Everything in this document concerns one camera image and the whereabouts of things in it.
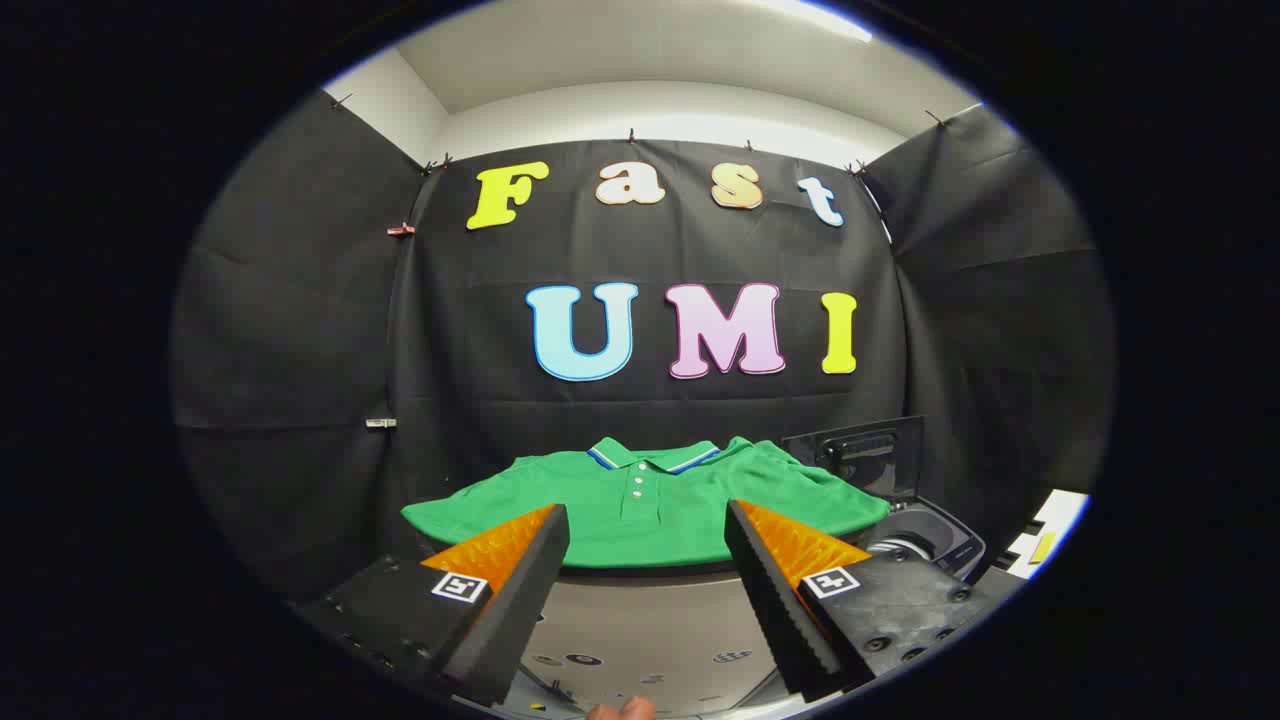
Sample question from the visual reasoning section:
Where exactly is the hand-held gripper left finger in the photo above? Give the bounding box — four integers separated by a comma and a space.
295, 503, 571, 709

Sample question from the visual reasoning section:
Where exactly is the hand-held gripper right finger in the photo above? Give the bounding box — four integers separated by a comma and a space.
724, 498, 1001, 704

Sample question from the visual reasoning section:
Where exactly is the green polo shirt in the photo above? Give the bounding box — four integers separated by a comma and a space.
400, 436, 893, 571

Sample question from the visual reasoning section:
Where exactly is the grey washing machine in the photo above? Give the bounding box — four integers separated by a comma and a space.
860, 498, 989, 585

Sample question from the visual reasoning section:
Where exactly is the white printed sheet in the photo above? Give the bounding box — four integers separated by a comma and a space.
1005, 490, 1091, 581

